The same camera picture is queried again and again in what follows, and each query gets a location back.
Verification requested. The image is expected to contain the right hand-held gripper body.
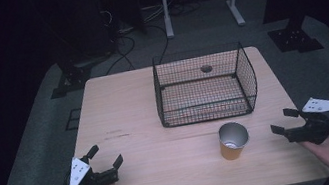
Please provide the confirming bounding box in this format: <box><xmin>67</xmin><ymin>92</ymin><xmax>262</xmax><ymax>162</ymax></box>
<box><xmin>281</xmin><ymin>93</ymin><xmax>329</xmax><ymax>151</ymax></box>

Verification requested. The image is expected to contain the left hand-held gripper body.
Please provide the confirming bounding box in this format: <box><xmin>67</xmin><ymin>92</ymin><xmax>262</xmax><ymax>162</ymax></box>
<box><xmin>63</xmin><ymin>150</ymin><xmax>121</xmax><ymax>185</ymax></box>

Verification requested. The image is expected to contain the orange paper cup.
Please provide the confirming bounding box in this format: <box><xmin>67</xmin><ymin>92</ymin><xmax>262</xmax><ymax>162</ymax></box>
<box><xmin>216</xmin><ymin>119</ymin><xmax>253</xmax><ymax>163</ymax></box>

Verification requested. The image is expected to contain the black wire mesh basket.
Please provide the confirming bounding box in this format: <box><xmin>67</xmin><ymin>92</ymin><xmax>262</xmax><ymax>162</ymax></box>
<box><xmin>147</xmin><ymin>39</ymin><xmax>263</xmax><ymax>131</ymax></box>

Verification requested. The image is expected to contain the person's right hand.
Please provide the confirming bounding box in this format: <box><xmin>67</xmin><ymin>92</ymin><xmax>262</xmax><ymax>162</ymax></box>
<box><xmin>301</xmin><ymin>131</ymin><xmax>329</xmax><ymax>178</ymax></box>

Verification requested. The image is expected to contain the black stand base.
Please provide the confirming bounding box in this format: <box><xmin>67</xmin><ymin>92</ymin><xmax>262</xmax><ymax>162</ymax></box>
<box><xmin>265</xmin><ymin>12</ymin><xmax>325</xmax><ymax>58</ymax></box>
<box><xmin>44</xmin><ymin>55</ymin><xmax>96</xmax><ymax>100</ymax></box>

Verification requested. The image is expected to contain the bundle of floor cables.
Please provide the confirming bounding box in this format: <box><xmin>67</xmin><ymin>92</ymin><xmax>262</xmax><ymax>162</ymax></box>
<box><xmin>94</xmin><ymin>0</ymin><xmax>211</xmax><ymax>76</ymax></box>

